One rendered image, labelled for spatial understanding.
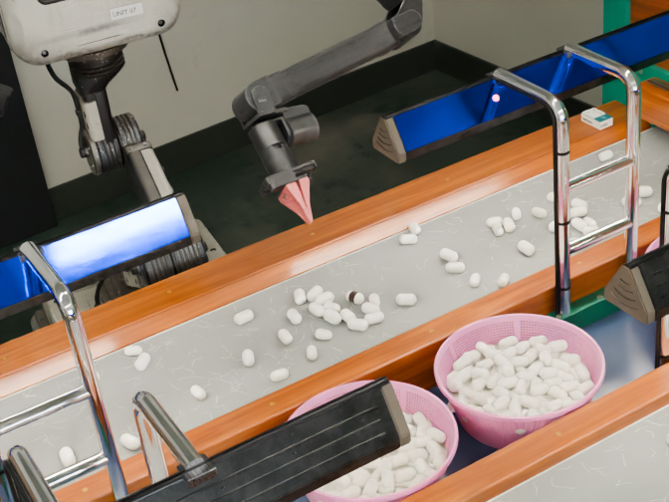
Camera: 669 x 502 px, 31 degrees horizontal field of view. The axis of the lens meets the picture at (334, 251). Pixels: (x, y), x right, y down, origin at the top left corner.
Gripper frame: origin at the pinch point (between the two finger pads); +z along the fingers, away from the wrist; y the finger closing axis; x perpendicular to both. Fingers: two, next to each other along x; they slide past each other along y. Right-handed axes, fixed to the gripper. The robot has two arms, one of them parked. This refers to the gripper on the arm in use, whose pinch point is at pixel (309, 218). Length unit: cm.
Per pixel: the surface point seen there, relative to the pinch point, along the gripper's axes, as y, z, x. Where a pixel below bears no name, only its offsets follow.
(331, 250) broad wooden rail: 4.5, 4.9, 8.4
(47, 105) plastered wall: 2, -113, 157
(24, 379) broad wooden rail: -56, 6, 8
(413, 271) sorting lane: 13.7, 16.4, 0.2
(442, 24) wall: 158, -104, 176
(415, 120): 10.6, 0.8, -33.1
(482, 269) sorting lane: 23.7, 22.1, -4.7
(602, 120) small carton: 72, 1, 7
